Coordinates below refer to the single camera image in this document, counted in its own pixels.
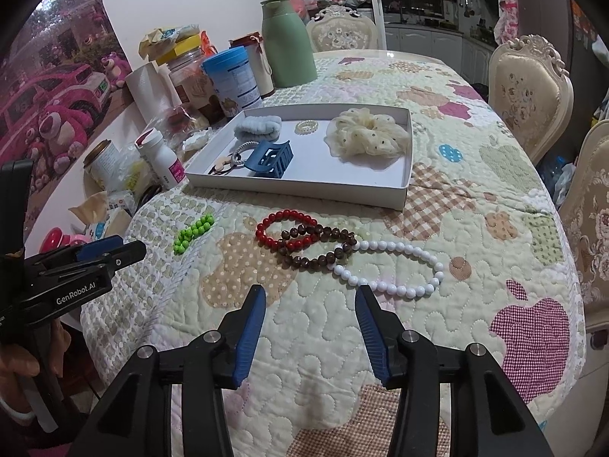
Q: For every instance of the quilted patchwork tablecloth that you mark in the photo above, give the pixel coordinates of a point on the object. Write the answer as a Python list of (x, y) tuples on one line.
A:
[(475, 201)]

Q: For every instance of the pink bear wall poster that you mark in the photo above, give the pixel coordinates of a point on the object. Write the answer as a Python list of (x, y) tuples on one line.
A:
[(62, 83)]

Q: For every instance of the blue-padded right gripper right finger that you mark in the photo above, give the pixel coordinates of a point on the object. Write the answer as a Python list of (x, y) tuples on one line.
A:
[(381, 332)]

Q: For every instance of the cream ornate chair right side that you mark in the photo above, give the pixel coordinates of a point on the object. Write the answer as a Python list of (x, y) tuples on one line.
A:
[(531, 90)]

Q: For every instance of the blue plastic claw hair clip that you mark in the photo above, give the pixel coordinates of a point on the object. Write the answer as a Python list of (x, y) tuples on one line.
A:
[(269, 159)]

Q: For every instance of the glass jar with yellow lid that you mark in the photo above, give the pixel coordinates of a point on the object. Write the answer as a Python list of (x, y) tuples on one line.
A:
[(190, 82)]

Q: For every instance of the cream floral chair near right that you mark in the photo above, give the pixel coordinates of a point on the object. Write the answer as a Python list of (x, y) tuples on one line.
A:
[(584, 214)]

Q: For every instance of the white paper towel roll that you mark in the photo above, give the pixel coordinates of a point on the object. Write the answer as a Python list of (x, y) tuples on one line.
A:
[(151, 91)]

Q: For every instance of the person's left hand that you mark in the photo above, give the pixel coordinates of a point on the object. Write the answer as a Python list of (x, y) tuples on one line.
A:
[(17, 362)]

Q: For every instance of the pink plastic toy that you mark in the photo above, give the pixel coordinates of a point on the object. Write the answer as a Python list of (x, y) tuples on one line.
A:
[(56, 239)]

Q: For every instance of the light blue fluffy scrunchie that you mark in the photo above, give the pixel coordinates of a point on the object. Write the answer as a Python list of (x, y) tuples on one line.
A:
[(267, 128)]

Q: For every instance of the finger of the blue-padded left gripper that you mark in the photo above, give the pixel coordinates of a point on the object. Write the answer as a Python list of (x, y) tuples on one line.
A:
[(116, 255), (95, 249)]

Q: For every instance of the cream polka-dot organza scrunchie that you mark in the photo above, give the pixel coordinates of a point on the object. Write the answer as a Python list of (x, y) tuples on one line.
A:
[(359, 132)]

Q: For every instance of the black scissors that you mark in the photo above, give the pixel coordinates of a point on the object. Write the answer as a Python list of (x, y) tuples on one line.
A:
[(148, 195)]

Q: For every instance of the tissue pack with blue print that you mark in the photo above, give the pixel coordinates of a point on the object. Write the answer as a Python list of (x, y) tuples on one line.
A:
[(105, 214)]

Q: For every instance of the blue-lidded milk powder can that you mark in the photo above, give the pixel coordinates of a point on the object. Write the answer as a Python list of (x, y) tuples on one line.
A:
[(233, 80)]

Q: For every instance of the glass jar with gold lid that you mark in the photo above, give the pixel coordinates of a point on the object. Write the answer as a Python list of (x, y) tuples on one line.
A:
[(100, 163)]

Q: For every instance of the white cup with red lid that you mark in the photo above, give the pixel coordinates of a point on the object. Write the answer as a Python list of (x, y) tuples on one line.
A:
[(253, 44)]

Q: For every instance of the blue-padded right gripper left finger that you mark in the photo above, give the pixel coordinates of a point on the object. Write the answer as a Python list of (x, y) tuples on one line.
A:
[(241, 330)]

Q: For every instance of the cream ornate chair far end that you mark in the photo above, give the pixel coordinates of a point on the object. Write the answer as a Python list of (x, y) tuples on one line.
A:
[(337, 28)]

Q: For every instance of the green thermos jug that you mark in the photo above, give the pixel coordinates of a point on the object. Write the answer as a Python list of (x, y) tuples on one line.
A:
[(287, 45)]

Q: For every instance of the white pill bottle pink label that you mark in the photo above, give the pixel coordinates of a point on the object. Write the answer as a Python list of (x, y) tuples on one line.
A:
[(163, 160)]

